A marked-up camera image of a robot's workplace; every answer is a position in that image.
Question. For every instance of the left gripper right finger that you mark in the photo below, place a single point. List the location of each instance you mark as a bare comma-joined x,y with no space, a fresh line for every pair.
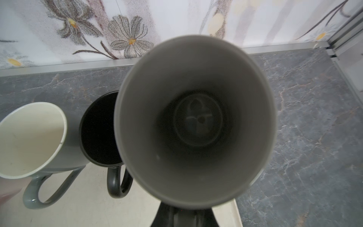
206,218

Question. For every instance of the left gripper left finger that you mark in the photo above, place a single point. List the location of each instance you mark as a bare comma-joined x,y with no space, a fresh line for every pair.
166,216

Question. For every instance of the grey-green mug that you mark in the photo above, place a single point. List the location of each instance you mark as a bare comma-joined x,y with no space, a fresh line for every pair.
195,122

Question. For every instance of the black mug white base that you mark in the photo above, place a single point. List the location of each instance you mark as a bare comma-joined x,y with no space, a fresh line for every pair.
97,141

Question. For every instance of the small grey mug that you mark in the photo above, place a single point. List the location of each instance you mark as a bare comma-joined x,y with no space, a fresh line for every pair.
38,140

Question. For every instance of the pale pink mug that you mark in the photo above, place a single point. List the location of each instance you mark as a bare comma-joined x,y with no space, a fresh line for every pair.
10,187

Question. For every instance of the beige plastic tray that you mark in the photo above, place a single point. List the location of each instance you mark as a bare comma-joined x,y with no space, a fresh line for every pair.
85,204

